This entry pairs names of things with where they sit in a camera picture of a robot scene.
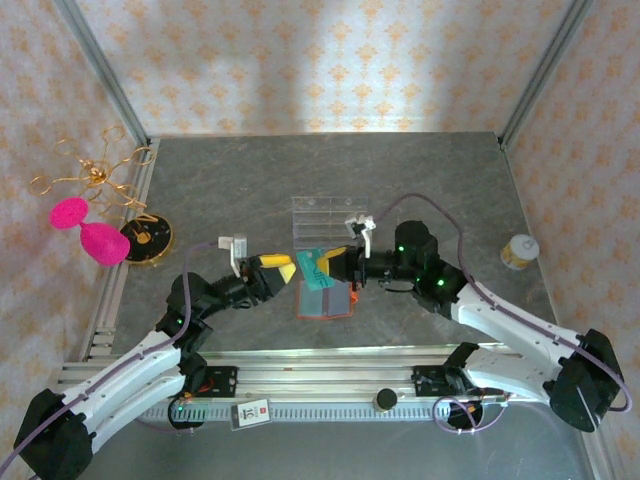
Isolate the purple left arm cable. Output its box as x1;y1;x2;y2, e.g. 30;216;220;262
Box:
0;241;224;480

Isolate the clear acrylic card stand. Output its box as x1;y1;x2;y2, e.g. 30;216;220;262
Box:
290;195;371;250

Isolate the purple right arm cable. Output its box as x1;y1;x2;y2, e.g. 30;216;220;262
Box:
372;193;629;435

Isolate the black round cable port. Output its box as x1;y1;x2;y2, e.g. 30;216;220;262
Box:
444;399;485;432
167;397;209;432

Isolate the white label card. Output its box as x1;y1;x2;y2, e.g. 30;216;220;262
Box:
229;398;274;432

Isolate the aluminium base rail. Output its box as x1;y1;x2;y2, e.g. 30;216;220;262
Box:
59;342;601;406

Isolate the gold wire ornament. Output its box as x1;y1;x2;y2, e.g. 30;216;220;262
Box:
28;124;154;219

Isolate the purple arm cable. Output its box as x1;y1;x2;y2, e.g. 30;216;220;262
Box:
0;241;224;480
372;193;629;435

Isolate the aluminium side frame rail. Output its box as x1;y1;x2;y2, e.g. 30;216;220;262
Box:
79;138;161;361
499;142;569;351

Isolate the black round knob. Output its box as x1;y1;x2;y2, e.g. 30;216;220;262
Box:
375;387;398;414

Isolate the orange card holder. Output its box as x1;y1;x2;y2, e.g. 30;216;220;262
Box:
294;278;360;321

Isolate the grey slotted cable duct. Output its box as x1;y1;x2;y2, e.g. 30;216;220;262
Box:
134;402;451;424

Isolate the pink hourglass-shaped ornament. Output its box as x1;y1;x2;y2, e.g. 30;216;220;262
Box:
48;197;132;267

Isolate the teal credit card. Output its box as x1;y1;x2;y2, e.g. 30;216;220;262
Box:
294;246;335;292

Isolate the black round gold-rimmed disc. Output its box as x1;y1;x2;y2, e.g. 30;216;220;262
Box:
118;213;176;267

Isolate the aluminium corner post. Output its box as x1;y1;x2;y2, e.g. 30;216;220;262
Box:
52;0;151;146
499;0;596;149

